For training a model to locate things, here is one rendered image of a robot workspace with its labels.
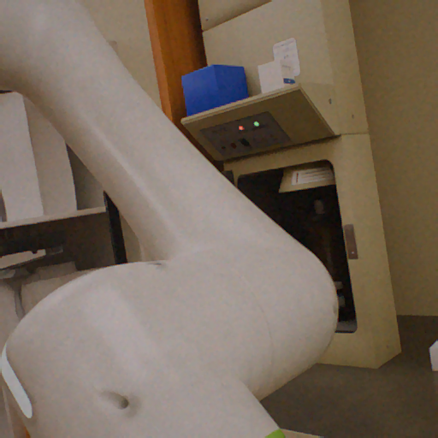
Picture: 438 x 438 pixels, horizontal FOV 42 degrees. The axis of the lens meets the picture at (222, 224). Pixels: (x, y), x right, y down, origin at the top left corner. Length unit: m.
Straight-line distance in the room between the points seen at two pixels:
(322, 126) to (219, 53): 0.35
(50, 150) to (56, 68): 1.70
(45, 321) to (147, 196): 0.19
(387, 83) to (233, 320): 1.25
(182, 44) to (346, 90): 0.42
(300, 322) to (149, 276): 0.13
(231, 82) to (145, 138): 0.71
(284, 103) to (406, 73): 0.54
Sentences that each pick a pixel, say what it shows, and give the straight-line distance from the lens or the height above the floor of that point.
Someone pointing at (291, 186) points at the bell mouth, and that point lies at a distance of 1.24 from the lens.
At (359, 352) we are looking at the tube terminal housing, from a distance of 1.22.
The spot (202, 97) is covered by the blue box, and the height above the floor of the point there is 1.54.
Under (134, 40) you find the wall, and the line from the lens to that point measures 2.25.
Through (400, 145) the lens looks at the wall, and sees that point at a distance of 1.57.
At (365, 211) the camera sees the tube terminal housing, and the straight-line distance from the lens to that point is 1.19.
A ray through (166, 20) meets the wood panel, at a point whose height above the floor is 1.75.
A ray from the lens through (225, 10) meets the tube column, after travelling 1.35.
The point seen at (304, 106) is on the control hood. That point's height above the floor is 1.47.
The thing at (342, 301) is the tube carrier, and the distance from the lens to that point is 1.29.
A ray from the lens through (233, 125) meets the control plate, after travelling 1.20.
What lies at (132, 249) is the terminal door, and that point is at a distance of 1.17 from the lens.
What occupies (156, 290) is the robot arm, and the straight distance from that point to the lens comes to 0.38.
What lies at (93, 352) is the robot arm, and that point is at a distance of 0.35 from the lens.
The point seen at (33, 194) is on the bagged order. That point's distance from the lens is 2.13.
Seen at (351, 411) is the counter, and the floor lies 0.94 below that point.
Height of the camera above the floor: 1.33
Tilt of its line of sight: 3 degrees down
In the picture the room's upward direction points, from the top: 9 degrees counter-clockwise
